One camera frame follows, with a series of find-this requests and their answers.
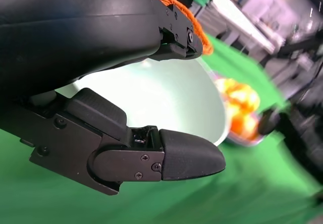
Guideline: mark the green tablecloth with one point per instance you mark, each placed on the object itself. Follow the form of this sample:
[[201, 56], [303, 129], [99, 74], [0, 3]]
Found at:
[[227, 198]]

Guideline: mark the grey round bowl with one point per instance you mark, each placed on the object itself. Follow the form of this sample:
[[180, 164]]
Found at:
[[171, 98]]

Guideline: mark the orange wicker basket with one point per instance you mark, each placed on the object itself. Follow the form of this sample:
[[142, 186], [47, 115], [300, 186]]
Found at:
[[194, 27]]

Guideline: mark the lavender round plate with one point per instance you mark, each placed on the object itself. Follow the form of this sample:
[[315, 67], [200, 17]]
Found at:
[[242, 142]]

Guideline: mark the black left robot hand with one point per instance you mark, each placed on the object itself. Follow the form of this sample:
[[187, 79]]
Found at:
[[75, 27]]

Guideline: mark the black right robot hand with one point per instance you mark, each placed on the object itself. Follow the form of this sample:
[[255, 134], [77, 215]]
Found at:
[[292, 133]]

